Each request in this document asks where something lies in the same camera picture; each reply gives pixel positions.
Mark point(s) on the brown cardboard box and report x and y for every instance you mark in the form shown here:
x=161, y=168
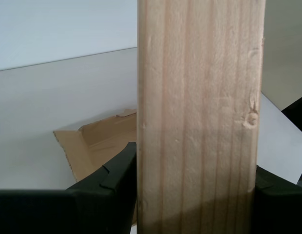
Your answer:
x=97, y=141

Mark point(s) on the light wooden block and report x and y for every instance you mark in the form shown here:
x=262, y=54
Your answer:
x=199, y=109

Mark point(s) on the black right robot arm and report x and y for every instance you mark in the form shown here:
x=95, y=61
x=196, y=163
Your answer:
x=298, y=114

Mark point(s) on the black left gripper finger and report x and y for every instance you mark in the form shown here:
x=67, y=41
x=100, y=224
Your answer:
x=68, y=209
x=280, y=209

